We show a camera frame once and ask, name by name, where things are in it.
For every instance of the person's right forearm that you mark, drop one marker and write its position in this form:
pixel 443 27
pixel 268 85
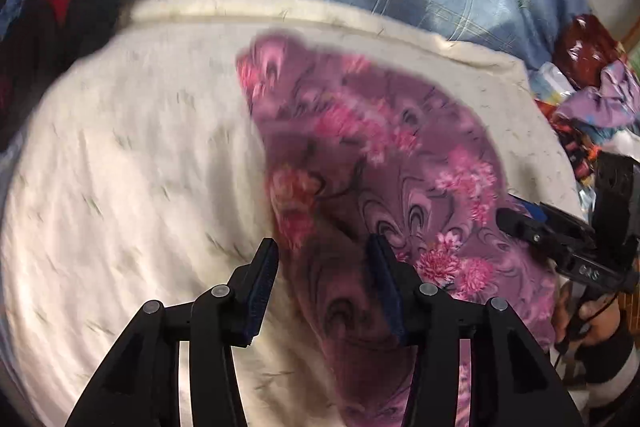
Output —
pixel 617 372

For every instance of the pink floral garment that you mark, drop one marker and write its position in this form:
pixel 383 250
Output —
pixel 390 147

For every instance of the colourful printed cloth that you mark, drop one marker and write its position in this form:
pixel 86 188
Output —
pixel 575 142

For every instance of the person's right hand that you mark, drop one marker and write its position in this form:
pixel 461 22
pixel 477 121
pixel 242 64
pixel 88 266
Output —
pixel 600 322

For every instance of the glossy red-brown cloth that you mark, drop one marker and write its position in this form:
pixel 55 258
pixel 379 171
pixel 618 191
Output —
pixel 585 47

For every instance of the white blanket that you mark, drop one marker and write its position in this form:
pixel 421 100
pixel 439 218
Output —
pixel 125 157

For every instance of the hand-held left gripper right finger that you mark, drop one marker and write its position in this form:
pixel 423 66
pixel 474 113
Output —
pixel 386 289

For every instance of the purple cloth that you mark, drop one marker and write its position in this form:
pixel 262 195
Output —
pixel 610 102

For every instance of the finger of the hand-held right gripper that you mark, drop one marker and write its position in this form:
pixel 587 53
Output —
pixel 525 229
pixel 555 219

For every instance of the black and red garment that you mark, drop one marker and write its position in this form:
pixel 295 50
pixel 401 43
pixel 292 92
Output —
pixel 45 37

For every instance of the light blue packet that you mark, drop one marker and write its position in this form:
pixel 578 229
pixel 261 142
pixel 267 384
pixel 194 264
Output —
pixel 550 82

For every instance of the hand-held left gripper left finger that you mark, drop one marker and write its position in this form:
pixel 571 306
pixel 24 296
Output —
pixel 260 289

